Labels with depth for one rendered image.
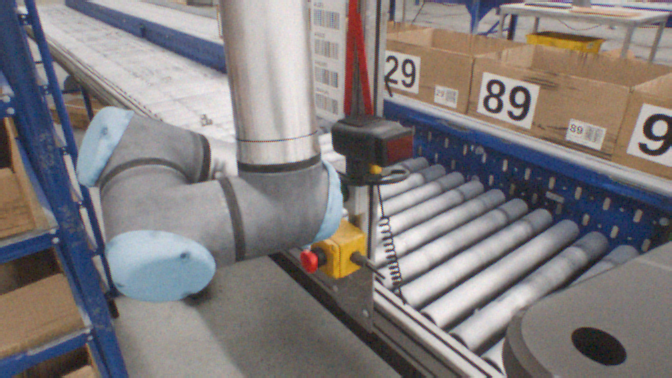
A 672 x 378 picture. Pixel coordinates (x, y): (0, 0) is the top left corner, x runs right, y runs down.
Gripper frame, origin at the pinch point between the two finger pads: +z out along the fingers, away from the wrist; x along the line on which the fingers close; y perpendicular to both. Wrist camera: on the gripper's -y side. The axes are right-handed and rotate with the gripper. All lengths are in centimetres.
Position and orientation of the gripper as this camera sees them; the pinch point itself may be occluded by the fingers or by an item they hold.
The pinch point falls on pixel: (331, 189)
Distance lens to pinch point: 74.5
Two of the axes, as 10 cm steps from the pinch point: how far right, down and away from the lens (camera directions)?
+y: -2.6, 9.7, -0.1
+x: 6.9, 1.7, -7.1
